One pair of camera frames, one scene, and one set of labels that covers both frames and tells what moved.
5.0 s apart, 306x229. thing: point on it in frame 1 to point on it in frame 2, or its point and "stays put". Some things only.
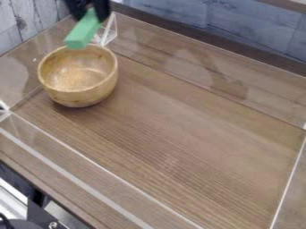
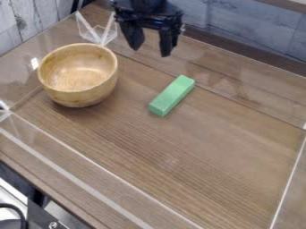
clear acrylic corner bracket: (108, 32) stays put
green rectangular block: (77, 38) to (171, 96)
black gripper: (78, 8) to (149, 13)
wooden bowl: (77, 76) stays put
